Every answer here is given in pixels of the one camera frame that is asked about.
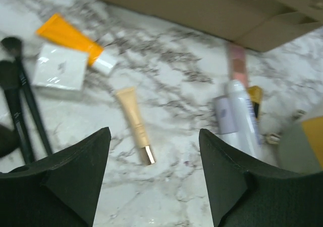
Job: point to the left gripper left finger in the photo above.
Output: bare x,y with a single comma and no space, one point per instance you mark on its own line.
59,190

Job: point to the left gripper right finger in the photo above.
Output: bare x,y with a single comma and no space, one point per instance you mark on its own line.
245,191

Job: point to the white round makeup organizer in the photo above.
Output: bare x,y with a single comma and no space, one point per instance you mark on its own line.
300,145

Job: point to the black round makeup brush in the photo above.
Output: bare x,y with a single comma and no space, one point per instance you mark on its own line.
10,83

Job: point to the black fan makeup brush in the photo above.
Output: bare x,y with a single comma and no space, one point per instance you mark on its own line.
8,141

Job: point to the black thin makeup brush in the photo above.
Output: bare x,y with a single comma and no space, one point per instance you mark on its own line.
14,47

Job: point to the white spray bottle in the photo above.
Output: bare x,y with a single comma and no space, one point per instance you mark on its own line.
246,139

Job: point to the lavender small bottle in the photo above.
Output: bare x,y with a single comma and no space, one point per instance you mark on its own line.
224,115

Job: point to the gold black lipstick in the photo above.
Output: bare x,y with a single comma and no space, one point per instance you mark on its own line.
255,93

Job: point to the beige concealer tube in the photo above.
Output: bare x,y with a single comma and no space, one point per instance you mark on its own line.
128,100

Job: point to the small white box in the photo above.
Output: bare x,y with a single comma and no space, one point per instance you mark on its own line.
60,72

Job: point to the pink blush palette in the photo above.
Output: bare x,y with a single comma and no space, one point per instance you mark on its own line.
237,63

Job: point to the orange white cream tube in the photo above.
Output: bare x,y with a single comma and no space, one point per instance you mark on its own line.
57,30

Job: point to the tan plastic toolbox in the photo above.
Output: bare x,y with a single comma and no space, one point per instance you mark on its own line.
260,25

